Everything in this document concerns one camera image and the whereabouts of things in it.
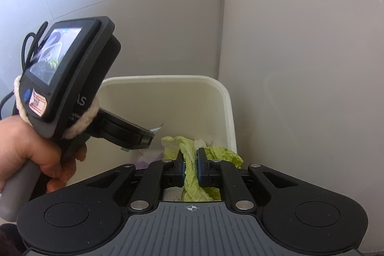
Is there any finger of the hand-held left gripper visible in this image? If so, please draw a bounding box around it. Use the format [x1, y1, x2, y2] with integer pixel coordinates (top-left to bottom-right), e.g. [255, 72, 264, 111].
[132, 129, 156, 151]

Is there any white plastic bin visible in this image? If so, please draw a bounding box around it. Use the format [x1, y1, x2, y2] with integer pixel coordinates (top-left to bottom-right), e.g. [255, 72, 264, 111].
[99, 75, 239, 202]

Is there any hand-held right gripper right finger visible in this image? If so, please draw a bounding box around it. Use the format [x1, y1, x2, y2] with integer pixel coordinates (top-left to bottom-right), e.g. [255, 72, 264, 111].
[197, 148, 299, 212]

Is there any white crumpled tissue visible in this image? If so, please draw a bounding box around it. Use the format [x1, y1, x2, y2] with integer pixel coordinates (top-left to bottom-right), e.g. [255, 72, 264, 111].
[193, 139, 215, 149]

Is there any napa cabbage leaf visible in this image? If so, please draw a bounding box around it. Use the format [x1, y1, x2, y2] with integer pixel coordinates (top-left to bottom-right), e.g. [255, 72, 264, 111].
[161, 135, 244, 202]

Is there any person's left hand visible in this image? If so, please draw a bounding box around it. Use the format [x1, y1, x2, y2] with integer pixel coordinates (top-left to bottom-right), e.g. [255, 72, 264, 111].
[0, 116, 88, 194]

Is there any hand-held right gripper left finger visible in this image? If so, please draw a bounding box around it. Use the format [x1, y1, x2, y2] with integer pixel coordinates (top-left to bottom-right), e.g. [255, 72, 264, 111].
[85, 149, 185, 212]

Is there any black cable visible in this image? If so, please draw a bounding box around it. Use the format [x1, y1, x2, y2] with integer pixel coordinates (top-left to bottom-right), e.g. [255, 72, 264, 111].
[0, 21, 49, 120]

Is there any white foam net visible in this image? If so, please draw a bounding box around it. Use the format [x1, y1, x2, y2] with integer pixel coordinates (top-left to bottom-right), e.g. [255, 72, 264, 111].
[163, 188, 183, 201]

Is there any white fluffy cord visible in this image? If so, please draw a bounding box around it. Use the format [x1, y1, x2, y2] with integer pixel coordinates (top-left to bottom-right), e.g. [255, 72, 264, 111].
[13, 74, 102, 140]

